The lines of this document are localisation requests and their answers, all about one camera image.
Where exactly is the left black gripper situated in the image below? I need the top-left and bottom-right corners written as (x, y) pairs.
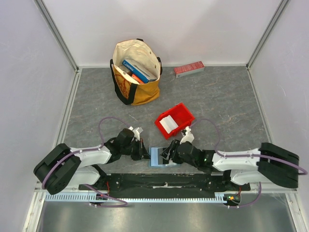
top-left (121, 138), bottom-right (152, 160)

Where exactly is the blue leather card holder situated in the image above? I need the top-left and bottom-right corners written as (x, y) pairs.
top-left (149, 147), bottom-right (178, 168)

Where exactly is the white cards stack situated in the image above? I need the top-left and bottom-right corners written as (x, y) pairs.
top-left (159, 115), bottom-right (178, 134)

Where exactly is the red plastic bin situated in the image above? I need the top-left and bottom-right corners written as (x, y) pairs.
top-left (154, 102), bottom-right (195, 140)

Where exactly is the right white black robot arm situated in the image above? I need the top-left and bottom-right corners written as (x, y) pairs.
top-left (159, 140), bottom-right (299, 190)

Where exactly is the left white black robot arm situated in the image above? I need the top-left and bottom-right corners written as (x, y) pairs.
top-left (33, 127), bottom-right (150, 195)

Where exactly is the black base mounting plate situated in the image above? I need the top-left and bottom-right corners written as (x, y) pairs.
top-left (92, 174), bottom-right (251, 192)

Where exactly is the orange book in bag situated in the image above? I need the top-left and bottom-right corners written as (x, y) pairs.
top-left (131, 74), bottom-right (144, 84)

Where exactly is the blue book in bag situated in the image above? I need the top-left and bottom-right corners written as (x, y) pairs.
top-left (122, 59), bottom-right (150, 84)

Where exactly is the yellow canvas tote bag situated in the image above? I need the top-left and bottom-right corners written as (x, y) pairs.
top-left (110, 39), bottom-right (162, 105)

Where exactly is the red rectangular carton box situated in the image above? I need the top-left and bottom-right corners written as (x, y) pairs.
top-left (174, 61), bottom-right (205, 78)

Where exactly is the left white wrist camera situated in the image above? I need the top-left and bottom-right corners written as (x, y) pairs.
top-left (128, 126), bottom-right (143, 141)

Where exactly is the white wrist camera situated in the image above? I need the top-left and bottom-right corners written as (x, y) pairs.
top-left (128, 126), bottom-right (143, 141)
top-left (180, 126), bottom-right (194, 144)

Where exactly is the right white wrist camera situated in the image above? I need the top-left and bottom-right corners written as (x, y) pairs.
top-left (180, 126), bottom-right (194, 144)

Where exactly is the grey slotted cable duct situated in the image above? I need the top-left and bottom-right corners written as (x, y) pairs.
top-left (45, 192), bottom-right (227, 203)

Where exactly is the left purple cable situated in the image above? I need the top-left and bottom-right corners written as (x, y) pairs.
top-left (41, 117), bottom-right (133, 208)

